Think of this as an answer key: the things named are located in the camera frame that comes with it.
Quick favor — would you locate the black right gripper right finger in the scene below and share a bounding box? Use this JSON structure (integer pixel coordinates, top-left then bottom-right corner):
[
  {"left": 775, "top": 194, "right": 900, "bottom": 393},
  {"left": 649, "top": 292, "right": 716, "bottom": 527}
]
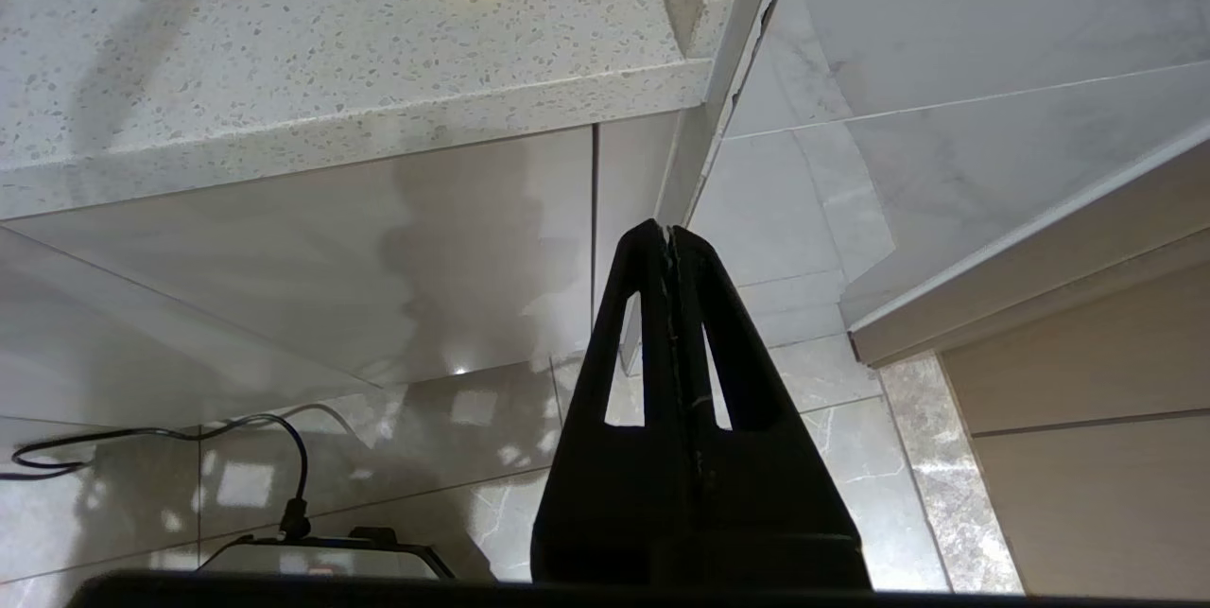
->
[{"left": 671, "top": 226, "right": 863, "bottom": 543}]

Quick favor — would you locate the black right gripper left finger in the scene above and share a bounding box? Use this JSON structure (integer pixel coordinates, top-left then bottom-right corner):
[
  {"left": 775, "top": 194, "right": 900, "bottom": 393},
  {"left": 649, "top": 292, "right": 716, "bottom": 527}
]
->
[{"left": 531, "top": 218, "right": 678, "bottom": 543}]

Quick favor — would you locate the robot wheeled base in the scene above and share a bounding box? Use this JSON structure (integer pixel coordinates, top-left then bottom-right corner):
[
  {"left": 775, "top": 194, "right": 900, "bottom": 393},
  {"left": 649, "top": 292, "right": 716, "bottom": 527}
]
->
[{"left": 194, "top": 525, "right": 457, "bottom": 582}]

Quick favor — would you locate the narrow white cabinet panel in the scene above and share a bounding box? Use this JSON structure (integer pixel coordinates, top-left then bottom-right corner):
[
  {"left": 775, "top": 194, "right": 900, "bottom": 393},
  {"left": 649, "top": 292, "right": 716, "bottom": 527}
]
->
[{"left": 593, "top": 110, "right": 683, "bottom": 374}]

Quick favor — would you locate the white glossy cabinet door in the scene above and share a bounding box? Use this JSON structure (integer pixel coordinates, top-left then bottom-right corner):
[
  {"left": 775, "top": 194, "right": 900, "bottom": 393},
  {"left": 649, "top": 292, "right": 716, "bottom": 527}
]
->
[{"left": 0, "top": 124, "right": 596, "bottom": 429}]

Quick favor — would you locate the black floor cable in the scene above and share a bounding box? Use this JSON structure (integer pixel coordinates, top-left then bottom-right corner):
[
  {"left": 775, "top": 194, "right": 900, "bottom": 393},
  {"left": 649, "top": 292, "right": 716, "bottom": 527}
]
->
[{"left": 0, "top": 413, "right": 315, "bottom": 541}]

